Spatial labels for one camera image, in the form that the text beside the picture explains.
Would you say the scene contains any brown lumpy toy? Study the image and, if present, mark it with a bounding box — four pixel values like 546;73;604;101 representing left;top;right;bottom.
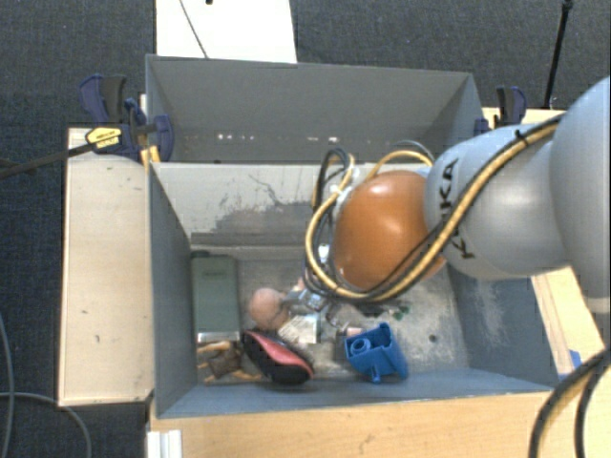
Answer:
196;340;264;385

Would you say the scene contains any red and black shoe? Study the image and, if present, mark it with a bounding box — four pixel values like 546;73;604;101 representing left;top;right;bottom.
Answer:
240;328;316;386

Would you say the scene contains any grey metal bin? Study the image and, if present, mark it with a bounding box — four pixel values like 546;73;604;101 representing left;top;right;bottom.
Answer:
144;53;562;420

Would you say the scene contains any blue plastic block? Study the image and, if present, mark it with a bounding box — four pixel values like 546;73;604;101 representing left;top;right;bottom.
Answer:
344;322;410;385

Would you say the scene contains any white printed packet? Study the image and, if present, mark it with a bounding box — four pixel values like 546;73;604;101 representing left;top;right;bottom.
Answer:
278;314;323;348

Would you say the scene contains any dark green flat block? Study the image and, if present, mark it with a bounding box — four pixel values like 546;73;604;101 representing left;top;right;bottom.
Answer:
190;250;242;344

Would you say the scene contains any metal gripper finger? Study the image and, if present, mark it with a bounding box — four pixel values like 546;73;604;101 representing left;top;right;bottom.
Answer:
285;301;331;318
284;287;327;304

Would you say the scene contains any pale wood flat board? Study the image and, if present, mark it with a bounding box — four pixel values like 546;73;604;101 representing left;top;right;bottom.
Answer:
57;126;157;407

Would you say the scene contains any pale pink ball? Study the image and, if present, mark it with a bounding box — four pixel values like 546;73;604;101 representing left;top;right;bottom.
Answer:
248;286;289;332

